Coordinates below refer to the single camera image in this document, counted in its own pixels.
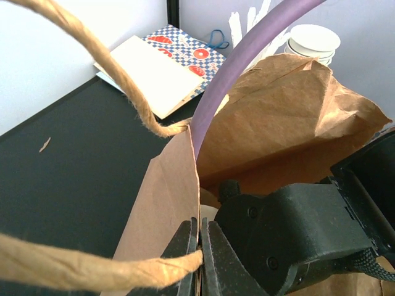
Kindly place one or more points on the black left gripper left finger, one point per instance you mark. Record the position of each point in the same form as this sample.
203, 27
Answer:
183, 242

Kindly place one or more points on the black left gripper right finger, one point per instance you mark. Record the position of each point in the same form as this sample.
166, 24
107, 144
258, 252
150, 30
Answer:
222, 272

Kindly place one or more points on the brown kraft paper bag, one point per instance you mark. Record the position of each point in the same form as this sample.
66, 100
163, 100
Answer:
93, 189

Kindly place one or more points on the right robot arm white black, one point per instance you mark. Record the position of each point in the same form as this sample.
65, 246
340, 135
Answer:
303, 233

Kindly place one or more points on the white paper bag brown trim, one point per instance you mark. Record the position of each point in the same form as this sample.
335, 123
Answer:
164, 82

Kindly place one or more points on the blue checkered paper bag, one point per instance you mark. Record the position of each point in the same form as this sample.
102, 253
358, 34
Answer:
189, 52

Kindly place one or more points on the bundle of white straws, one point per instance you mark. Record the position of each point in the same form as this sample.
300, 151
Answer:
253, 18

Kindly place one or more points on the stack of white paper cups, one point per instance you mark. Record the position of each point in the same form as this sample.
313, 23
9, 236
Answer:
314, 41

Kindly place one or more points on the black frame post right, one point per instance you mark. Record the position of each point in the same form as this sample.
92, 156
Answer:
173, 12

